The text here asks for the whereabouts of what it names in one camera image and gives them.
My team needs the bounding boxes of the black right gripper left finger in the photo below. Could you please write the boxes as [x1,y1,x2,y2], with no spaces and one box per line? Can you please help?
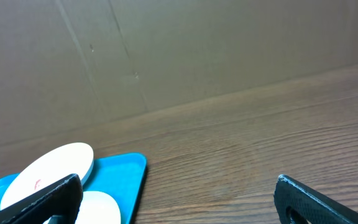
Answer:
[0,174,83,224]

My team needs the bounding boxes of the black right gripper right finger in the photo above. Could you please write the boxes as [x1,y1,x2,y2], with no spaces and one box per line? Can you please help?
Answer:
[273,174,358,224]

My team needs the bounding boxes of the teal plastic tray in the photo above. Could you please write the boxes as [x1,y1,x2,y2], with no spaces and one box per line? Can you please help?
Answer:
[0,152,147,224]

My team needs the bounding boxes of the light blue plate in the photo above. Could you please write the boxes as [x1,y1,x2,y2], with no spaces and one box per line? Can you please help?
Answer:
[75,191,121,224]

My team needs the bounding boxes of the white plate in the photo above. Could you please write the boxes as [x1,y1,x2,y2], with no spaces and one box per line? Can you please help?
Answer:
[0,142,94,210]

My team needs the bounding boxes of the cardboard backdrop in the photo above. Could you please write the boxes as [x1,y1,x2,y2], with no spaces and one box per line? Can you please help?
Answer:
[0,0,358,145]

